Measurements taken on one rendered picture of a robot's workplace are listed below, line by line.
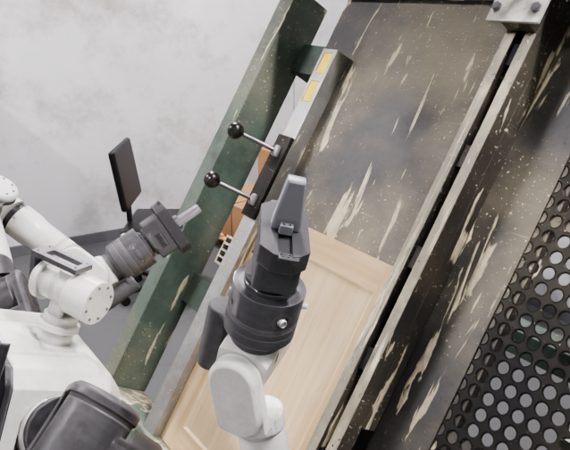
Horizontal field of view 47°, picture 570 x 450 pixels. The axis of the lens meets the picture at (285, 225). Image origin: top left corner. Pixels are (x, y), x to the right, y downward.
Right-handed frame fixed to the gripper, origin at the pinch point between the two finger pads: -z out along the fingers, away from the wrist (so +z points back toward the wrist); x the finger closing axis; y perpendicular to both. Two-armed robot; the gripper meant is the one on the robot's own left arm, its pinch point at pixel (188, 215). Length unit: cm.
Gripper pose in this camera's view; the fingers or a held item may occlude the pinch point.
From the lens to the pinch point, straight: 142.0
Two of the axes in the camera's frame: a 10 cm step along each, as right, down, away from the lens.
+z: -7.9, 5.7, -2.1
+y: 3.3, 1.2, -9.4
